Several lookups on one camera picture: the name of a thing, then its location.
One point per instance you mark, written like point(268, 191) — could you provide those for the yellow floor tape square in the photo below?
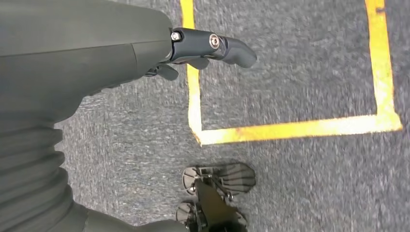
point(288, 128)

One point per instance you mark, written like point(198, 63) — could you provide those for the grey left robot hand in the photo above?
point(80, 48)

